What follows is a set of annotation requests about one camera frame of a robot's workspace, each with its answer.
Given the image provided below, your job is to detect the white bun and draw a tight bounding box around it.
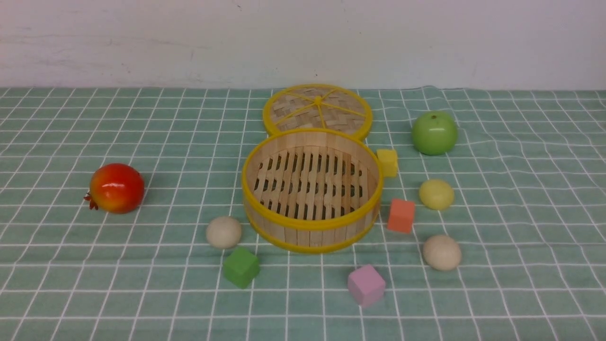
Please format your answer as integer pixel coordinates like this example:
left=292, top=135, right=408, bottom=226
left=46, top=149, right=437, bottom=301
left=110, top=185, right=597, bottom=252
left=422, top=234, right=463, bottom=271
left=206, top=216, right=242, bottom=250

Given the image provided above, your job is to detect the green apple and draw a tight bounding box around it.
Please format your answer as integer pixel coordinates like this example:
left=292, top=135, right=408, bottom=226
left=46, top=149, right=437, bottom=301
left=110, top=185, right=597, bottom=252
left=411, top=110, right=458, bottom=155

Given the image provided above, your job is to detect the green checkered tablecloth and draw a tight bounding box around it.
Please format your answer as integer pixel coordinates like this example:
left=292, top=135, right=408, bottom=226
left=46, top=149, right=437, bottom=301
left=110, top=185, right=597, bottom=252
left=0, top=86, right=606, bottom=341

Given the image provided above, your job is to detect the red pomegranate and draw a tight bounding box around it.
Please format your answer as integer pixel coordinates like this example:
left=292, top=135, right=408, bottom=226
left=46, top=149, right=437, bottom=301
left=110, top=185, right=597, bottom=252
left=84, top=163, right=145, bottom=214

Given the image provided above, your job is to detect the yellow bun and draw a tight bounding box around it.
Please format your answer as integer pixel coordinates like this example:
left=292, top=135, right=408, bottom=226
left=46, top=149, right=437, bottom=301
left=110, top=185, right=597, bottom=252
left=418, top=179, right=455, bottom=211

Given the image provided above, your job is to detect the orange cube block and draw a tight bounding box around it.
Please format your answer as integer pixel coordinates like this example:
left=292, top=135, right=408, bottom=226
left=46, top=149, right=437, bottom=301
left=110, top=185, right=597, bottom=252
left=387, top=198, right=416, bottom=234

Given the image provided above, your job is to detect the bamboo steamer tray yellow rim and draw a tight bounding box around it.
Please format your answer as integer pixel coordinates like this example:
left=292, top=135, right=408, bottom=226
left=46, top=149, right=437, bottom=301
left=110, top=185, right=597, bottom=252
left=241, top=129, right=384, bottom=254

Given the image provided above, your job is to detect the woven bamboo steamer lid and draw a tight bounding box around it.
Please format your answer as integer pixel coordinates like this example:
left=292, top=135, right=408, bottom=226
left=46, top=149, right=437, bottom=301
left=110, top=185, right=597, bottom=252
left=262, top=84, right=373, bottom=141

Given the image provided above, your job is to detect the pink cube block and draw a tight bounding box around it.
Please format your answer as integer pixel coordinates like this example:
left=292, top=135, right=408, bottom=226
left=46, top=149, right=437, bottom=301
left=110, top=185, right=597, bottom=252
left=347, top=265, right=386, bottom=308

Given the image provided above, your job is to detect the green cube block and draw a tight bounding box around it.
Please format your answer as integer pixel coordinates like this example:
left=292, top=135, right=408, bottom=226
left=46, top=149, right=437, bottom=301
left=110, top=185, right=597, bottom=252
left=223, top=246, right=260, bottom=289

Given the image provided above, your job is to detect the yellow cube block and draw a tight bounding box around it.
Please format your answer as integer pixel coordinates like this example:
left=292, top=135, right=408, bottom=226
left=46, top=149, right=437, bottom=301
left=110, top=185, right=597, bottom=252
left=376, top=149, right=399, bottom=177

